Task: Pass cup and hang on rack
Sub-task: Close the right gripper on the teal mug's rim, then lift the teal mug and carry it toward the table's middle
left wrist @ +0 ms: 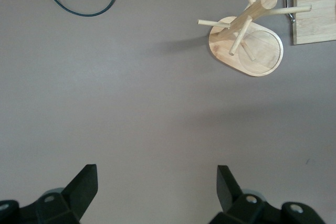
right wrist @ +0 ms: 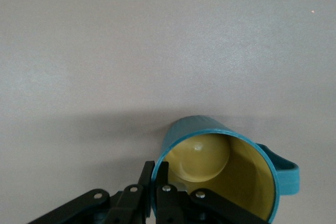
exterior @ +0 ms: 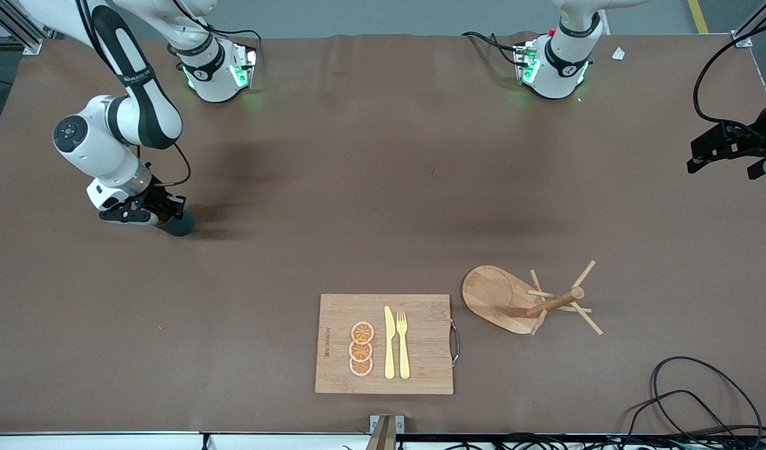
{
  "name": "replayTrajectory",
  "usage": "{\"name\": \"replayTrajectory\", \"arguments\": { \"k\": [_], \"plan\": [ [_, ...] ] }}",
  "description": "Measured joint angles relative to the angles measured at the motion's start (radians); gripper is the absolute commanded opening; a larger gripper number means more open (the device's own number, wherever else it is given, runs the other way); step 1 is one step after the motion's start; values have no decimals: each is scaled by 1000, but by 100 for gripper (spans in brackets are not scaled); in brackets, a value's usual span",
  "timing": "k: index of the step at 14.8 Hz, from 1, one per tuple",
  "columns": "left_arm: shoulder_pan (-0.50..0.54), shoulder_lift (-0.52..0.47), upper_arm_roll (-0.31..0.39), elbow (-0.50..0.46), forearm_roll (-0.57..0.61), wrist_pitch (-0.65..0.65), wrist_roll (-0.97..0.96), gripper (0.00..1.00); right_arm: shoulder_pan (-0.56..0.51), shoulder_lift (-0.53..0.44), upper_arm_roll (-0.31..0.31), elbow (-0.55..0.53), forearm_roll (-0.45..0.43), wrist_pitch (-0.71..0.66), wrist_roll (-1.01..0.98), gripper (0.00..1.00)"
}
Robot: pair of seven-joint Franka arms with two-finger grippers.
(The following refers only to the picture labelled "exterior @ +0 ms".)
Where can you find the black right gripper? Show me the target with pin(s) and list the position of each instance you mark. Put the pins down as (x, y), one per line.
(157, 199)

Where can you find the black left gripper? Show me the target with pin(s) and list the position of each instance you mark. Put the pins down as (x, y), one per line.
(735, 139)

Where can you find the dark green cup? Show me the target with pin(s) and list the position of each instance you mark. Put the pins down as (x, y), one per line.
(177, 226)

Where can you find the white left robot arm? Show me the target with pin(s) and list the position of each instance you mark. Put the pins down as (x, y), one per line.
(558, 69)

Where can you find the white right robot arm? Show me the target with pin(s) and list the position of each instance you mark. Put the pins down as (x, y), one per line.
(101, 144)

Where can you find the wooden cup rack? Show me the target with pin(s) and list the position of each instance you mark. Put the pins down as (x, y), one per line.
(492, 294)

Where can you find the brown table cover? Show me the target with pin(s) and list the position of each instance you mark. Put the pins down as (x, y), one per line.
(232, 281)

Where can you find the white paper scrap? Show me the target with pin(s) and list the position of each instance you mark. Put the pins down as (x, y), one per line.
(618, 54)

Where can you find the orange slice toy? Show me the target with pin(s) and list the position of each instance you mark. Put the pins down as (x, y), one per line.
(361, 367)
(362, 332)
(360, 352)

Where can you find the yellow plastic knife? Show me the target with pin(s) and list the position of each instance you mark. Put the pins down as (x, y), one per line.
(389, 350)

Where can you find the yellow plastic fork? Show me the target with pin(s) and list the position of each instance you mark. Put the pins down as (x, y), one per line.
(403, 356)

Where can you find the wooden cutting board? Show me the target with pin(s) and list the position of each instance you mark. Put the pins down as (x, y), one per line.
(420, 350)

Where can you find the aluminium frame profile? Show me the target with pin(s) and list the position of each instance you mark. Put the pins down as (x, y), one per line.
(742, 39)
(32, 45)

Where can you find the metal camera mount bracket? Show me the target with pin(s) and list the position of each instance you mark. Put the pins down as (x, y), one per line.
(386, 434)

